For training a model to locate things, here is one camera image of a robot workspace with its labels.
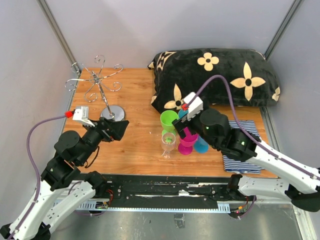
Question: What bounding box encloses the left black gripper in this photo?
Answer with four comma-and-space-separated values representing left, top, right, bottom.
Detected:
78, 115, 130, 164

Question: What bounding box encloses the light blue wine glass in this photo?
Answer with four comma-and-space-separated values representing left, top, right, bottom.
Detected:
178, 109, 189, 119

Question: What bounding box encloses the dark blue wine glass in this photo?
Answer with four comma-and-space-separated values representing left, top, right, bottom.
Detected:
193, 136, 209, 154

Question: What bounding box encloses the pink wine glass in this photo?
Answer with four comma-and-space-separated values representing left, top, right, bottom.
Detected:
178, 127, 198, 155

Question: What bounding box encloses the green wine glass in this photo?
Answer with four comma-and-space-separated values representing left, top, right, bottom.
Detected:
160, 110, 179, 135

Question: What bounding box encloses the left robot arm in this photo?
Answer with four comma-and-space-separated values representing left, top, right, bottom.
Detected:
0, 117, 129, 240

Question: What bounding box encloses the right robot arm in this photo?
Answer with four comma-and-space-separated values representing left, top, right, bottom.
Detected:
172, 108, 320, 212

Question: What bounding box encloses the chrome wine glass rack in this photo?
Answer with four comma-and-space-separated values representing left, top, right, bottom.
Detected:
64, 55, 126, 122

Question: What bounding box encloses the black floral pillow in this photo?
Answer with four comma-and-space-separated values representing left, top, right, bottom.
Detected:
147, 48, 281, 115

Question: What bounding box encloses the blue striped cloth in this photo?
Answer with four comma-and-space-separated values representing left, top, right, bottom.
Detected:
220, 120, 262, 174

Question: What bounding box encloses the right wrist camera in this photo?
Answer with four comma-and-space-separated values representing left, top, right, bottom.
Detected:
183, 92, 204, 121

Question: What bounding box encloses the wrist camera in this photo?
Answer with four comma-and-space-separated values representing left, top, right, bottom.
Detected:
183, 92, 204, 121
64, 106, 96, 127

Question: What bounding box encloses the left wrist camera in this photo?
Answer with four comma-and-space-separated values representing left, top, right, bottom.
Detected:
64, 106, 96, 127

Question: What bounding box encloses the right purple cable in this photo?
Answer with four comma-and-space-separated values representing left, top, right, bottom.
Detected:
186, 74, 320, 180

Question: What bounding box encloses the purple cable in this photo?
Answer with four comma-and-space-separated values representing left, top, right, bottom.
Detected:
4, 113, 68, 240
186, 74, 320, 180

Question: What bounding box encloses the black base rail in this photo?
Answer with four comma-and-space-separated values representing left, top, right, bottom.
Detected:
72, 173, 278, 213

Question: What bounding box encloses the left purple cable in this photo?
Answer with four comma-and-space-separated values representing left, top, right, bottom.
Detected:
4, 113, 68, 240

